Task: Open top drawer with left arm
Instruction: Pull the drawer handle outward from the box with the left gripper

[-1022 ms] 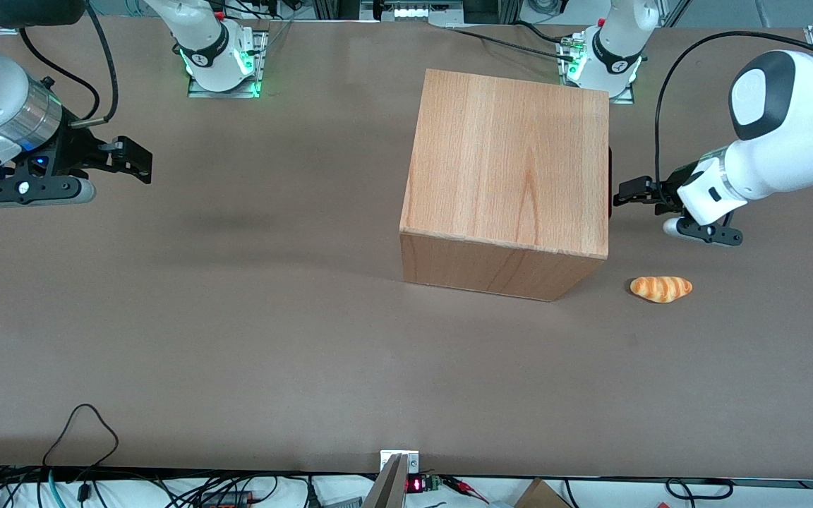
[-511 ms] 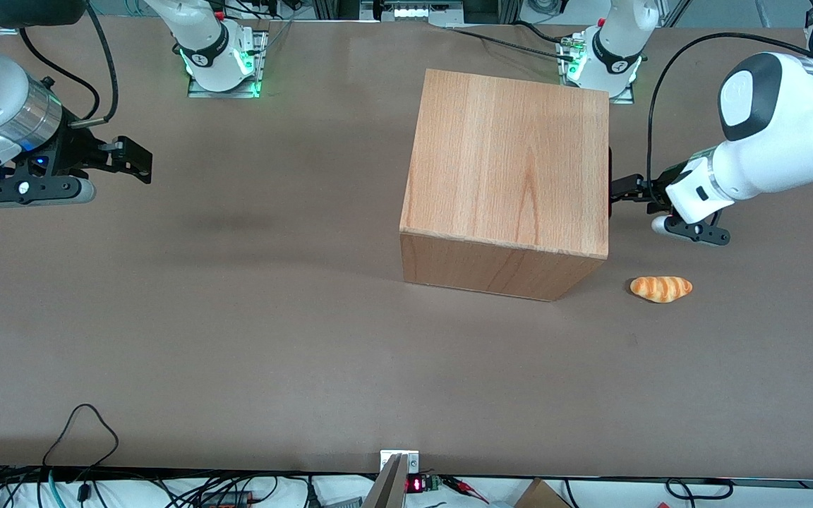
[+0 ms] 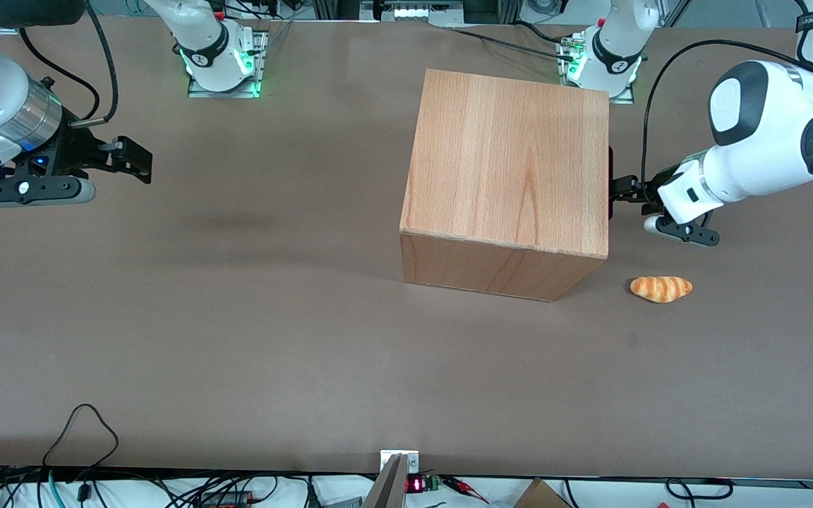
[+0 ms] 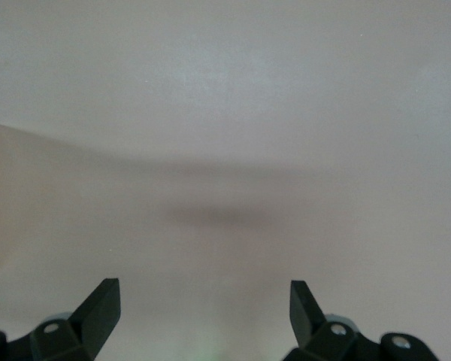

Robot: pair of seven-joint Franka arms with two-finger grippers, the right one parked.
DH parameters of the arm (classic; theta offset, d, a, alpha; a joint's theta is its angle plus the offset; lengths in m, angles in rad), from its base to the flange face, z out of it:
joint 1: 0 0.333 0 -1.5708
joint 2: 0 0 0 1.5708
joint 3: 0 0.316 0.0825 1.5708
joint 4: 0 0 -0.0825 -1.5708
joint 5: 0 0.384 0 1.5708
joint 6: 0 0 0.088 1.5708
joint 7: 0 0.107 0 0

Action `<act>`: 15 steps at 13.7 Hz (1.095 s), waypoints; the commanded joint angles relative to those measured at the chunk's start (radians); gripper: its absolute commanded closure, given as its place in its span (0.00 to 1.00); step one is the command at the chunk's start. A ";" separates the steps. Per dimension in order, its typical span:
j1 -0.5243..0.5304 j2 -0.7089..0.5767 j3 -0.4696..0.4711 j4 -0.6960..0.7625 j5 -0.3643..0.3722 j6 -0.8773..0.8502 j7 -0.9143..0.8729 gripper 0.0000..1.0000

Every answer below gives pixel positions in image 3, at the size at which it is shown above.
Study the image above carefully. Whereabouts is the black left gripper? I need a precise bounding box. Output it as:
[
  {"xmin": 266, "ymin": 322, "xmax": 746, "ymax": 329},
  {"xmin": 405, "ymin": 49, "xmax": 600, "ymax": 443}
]
[{"xmin": 612, "ymin": 161, "xmax": 693, "ymax": 212}]

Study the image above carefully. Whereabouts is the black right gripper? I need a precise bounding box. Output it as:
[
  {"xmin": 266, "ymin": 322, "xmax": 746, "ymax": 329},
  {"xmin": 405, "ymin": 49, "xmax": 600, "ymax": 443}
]
[{"xmin": 25, "ymin": 127, "xmax": 153, "ymax": 185}]

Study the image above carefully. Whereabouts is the wooden drawer cabinet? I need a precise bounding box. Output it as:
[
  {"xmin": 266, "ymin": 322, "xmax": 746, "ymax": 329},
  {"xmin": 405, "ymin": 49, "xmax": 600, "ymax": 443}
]
[{"xmin": 399, "ymin": 68, "xmax": 612, "ymax": 302}]

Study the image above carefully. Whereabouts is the orange striped toy bread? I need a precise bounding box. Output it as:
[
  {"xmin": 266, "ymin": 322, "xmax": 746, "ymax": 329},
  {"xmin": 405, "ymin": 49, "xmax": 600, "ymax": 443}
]
[{"xmin": 630, "ymin": 275, "xmax": 694, "ymax": 304}]

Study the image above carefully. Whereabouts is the aluminium profile bar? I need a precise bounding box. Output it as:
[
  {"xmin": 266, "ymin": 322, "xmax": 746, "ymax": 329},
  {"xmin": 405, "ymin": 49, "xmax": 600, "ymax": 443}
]
[{"xmin": 754, "ymin": 0, "xmax": 802, "ymax": 29}]

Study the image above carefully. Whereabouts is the white power strip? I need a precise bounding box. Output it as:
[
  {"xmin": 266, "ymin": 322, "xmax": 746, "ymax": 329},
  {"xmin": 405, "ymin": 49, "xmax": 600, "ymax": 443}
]
[{"xmin": 391, "ymin": 4, "xmax": 451, "ymax": 21}]

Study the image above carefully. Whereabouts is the brown cardboard piece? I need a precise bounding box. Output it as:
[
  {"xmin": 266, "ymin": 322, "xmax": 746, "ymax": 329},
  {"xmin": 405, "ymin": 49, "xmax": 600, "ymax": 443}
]
[{"xmin": 515, "ymin": 478, "xmax": 571, "ymax": 508}]

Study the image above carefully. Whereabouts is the red clip lead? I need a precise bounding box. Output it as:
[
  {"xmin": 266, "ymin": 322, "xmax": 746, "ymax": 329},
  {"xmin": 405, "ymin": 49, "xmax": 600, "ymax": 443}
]
[{"xmin": 442, "ymin": 476, "xmax": 490, "ymax": 504}]

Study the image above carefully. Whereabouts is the orange black device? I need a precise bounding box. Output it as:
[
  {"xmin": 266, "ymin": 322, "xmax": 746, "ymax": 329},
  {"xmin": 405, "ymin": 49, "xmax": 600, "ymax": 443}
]
[{"xmin": 200, "ymin": 490, "xmax": 253, "ymax": 508}]

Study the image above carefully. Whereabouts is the wooden beam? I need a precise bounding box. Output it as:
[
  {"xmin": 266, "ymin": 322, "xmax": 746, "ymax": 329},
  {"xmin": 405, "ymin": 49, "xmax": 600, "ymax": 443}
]
[{"xmin": 361, "ymin": 454, "xmax": 409, "ymax": 508}]

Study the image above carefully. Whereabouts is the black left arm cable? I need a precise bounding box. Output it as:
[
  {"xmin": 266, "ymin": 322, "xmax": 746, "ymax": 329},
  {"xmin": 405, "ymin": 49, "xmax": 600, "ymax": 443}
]
[{"xmin": 641, "ymin": 39, "xmax": 813, "ymax": 212}]

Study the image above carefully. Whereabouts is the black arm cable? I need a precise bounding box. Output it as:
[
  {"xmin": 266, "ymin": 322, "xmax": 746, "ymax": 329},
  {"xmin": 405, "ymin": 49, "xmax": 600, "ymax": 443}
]
[
  {"xmin": 70, "ymin": 4, "xmax": 120, "ymax": 129},
  {"xmin": 18, "ymin": 27, "xmax": 101, "ymax": 121},
  {"xmin": 641, "ymin": 39, "xmax": 813, "ymax": 212}
]

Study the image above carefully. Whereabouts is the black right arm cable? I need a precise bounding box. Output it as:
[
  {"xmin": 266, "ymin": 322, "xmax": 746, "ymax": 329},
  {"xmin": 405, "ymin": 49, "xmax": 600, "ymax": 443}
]
[
  {"xmin": 18, "ymin": 27, "xmax": 101, "ymax": 121},
  {"xmin": 70, "ymin": 4, "xmax": 120, "ymax": 129}
]

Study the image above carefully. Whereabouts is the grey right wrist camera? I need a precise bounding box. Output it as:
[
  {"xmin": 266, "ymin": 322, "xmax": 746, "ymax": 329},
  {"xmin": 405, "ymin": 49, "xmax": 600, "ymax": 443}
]
[{"xmin": 0, "ymin": 176, "xmax": 97, "ymax": 209}]

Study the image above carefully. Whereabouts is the black table cable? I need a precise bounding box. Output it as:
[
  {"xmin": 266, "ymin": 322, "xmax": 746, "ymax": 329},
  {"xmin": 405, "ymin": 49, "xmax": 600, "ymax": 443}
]
[
  {"xmin": 443, "ymin": 25, "xmax": 580, "ymax": 59},
  {"xmin": 511, "ymin": 20, "xmax": 568, "ymax": 43}
]

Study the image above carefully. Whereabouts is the black looped cable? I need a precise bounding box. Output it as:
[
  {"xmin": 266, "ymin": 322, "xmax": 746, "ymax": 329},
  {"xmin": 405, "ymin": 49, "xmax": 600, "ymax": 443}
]
[{"xmin": 42, "ymin": 403, "xmax": 120, "ymax": 470}]

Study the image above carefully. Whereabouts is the black curled cable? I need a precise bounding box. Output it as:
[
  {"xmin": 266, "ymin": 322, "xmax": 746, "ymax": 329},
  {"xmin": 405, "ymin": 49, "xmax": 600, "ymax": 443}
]
[{"xmin": 666, "ymin": 478, "xmax": 735, "ymax": 502}]

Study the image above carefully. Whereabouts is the small metal bracket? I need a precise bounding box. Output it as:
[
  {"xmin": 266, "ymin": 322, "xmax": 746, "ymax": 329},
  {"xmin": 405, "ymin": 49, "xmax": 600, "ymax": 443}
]
[{"xmin": 380, "ymin": 449, "xmax": 421, "ymax": 474}]

